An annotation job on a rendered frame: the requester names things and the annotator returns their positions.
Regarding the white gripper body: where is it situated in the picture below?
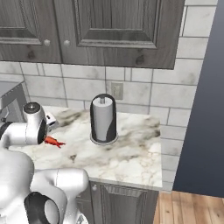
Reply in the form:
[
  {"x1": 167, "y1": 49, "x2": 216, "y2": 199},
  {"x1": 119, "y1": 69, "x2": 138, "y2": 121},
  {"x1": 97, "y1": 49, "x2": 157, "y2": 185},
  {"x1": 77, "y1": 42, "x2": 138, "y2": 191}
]
[{"x1": 45, "y1": 115, "x2": 60, "y2": 132}]

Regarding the red fish-shaped food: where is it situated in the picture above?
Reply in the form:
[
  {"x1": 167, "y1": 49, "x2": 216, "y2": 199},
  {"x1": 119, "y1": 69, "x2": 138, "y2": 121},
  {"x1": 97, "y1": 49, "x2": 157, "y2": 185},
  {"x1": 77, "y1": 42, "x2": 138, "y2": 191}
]
[{"x1": 43, "y1": 135, "x2": 67, "y2": 149}]

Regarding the dark blue-grey fridge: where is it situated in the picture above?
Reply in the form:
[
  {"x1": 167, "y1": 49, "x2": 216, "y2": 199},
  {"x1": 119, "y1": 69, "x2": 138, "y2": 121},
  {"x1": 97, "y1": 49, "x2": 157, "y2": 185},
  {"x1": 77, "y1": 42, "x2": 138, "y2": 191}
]
[{"x1": 171, "y1": 0, "x2": 224, "y2": 199}]

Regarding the grey appliance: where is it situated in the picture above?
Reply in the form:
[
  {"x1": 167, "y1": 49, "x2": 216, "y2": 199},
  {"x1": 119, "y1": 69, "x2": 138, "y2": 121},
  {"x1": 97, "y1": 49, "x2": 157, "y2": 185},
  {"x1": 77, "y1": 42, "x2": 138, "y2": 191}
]
[{"x1": 0, "y1": 80, "x2": 29, "y2": 124}]

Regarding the black paper towel holder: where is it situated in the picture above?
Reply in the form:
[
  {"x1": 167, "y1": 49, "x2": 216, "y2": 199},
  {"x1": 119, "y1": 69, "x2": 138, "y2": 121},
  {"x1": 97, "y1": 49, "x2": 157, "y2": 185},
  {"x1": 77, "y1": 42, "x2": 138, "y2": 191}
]
[{"x1": 89, "y1": 93, "x2": 119, "y2": 146}]

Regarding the grey wood base cupboard door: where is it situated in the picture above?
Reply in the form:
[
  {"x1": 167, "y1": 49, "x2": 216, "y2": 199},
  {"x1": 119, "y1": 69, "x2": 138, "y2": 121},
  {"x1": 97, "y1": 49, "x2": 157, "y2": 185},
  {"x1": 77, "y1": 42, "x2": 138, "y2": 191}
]
[
  {"x1": 100, "y1": 182, "x2": 160, "y2": 224},
  {"x1": 74, "y1": 180, "x2": 102, "y2": 224}
]

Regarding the narrow grey wood cupboard door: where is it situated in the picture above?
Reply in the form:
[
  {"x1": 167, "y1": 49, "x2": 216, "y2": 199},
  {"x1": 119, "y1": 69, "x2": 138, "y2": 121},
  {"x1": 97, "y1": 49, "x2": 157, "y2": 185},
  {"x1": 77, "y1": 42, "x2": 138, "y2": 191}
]
[{"x1": 0, "y1": 0, "x2": 63, "y2": 64}]

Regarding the wide grey wood cupboard door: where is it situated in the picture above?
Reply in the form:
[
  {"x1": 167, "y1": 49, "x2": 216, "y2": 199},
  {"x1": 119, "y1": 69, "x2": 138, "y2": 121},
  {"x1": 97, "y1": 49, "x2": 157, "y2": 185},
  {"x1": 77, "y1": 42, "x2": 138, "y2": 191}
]
[{"x1": 53, "y1": 0, "x2": 186, "y2": 70}]

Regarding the grey wall socket plate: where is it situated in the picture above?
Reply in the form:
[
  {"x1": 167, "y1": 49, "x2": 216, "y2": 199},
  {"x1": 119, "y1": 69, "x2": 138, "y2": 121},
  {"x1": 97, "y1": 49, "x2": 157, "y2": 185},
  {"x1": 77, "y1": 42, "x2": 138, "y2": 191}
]
[{"x1": 110, "y1": 81, "x2": 124, "y2": 101}]

